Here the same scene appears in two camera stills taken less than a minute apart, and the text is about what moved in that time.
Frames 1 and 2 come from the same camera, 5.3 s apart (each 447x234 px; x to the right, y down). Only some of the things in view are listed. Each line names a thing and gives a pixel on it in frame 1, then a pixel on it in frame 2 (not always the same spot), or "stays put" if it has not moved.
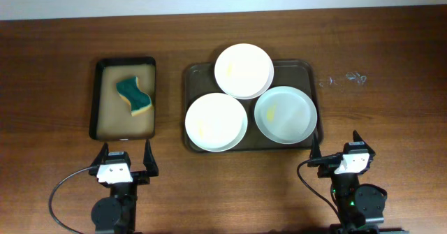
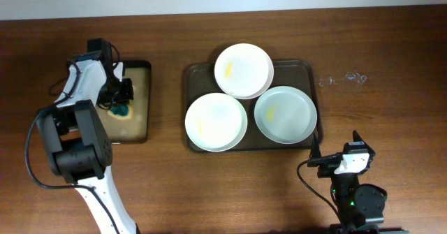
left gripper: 143,178 to 128,96
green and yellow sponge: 138,99 to 121,111
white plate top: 244,71 stays put
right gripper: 328,166 stays put
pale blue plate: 286,114 stays put
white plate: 216,122 stays put
